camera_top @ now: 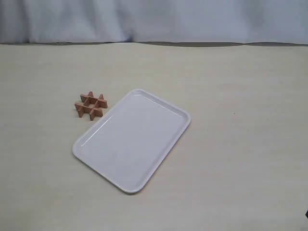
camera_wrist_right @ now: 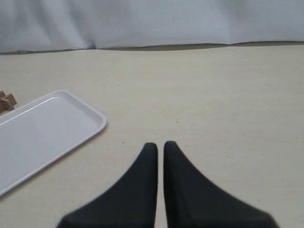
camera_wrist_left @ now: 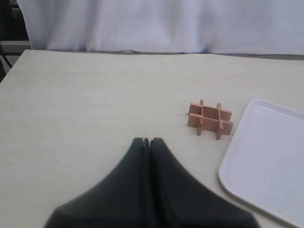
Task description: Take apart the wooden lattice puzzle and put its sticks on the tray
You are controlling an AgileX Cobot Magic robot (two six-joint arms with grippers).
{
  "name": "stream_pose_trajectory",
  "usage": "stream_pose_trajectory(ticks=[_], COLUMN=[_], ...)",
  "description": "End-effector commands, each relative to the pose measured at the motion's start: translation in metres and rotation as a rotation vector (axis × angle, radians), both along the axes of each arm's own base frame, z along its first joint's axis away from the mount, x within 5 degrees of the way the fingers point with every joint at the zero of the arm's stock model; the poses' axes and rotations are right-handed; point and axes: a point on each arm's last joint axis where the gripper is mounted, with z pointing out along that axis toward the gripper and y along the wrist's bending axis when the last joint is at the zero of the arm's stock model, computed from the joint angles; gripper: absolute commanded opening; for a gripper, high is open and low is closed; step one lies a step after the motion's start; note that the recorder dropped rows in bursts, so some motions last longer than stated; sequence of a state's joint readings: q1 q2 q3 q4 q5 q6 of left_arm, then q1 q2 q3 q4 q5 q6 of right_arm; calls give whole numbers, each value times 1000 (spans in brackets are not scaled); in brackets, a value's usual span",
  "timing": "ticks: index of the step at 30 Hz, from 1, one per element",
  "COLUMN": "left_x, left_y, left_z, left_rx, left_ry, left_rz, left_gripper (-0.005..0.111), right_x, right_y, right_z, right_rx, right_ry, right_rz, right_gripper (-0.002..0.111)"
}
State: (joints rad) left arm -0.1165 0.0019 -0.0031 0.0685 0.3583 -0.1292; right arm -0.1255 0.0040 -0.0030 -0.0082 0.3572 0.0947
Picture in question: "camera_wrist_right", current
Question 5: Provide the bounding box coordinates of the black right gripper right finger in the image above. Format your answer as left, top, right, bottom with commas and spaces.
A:
163, 141, 278, 228

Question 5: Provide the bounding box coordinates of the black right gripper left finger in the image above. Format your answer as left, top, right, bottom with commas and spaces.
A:
58, 142, 158, 228

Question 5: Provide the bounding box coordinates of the notched wooden piece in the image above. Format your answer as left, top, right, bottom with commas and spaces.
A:
0, 91, 17, 113

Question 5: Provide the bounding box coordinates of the white plastic tray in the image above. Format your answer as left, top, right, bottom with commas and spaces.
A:
0, 90, 107, 195

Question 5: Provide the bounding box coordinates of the white fabric backdrop curtain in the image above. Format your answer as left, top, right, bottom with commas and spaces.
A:
0, 0, 304, 53

